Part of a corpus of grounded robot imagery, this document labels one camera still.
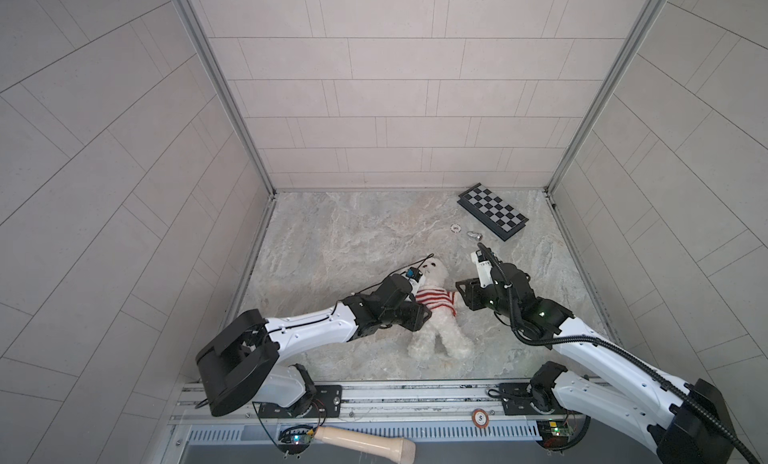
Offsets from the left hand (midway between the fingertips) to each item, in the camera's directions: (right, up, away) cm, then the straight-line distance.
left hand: (434, 314), depth 78 cm
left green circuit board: (-32, -23, -13) cm, 42 cm away
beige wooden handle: (-9, -23, -16) cm, 30 cm away
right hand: (+6, +7, 0) cm, 10 cm away
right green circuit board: (+26, -24, -10) cm, 37 cm away
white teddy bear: (+2, -2, -1) cm, 3 cm away
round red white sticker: (+10, -21, -9) cm, 25 cm away
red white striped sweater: (0, +4, +2) cm, 5 cm away
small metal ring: (+10, +22, +27) cm, 36 cm away
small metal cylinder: (+18, +19, +23) cm, 35 cm away
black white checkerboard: (+24, +27, +27) cm, 46 cm away
